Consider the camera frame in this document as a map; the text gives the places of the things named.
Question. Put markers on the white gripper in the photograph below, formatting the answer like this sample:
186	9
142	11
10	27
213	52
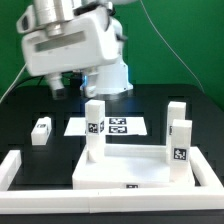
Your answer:
87	42

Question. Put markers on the white desk top tray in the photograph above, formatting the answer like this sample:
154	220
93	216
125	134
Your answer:
128	166

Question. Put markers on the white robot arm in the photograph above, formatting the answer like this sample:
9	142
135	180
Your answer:
51	17

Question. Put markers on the fiducial marker sheet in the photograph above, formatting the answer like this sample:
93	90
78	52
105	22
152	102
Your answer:
113	126

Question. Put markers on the white U-shaped frame fence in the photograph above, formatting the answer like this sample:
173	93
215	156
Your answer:
111	200

